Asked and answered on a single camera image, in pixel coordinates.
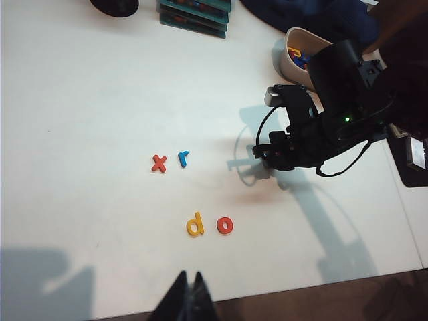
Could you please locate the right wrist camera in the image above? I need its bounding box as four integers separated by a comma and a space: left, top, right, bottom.
263, 84, 288, 107

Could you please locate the yellow letter d magnet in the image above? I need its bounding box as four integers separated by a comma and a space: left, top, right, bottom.
185, 211, 205, 239

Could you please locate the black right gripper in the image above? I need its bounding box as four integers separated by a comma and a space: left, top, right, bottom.
252, 85, 338, 180

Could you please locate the brown cardboard box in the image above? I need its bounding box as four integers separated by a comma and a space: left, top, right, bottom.
362, 0, 428, 56

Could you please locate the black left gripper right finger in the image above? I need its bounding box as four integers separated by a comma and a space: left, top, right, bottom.
189, 270, 220, 321

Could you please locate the black mesh pen holder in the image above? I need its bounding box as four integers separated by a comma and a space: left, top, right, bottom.
89, 0, 140, 18

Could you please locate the red-orange letter x magnet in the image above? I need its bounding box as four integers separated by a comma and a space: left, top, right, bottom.
150, 154, 168, 174

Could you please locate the blue foam slipper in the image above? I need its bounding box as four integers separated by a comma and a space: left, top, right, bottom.
310, 0, 381, 46

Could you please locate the orange letter o magnet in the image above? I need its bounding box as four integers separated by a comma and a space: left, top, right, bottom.
216, 216, 235, 235

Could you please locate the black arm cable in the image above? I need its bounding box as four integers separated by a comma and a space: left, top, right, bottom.
315, 138, 374, 177
255, 106, 280, 148

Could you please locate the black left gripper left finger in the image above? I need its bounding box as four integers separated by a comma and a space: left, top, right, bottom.
146, 270, 190, 321

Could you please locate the black box with silver label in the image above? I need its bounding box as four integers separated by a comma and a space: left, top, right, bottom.
387, 122, 428, 188

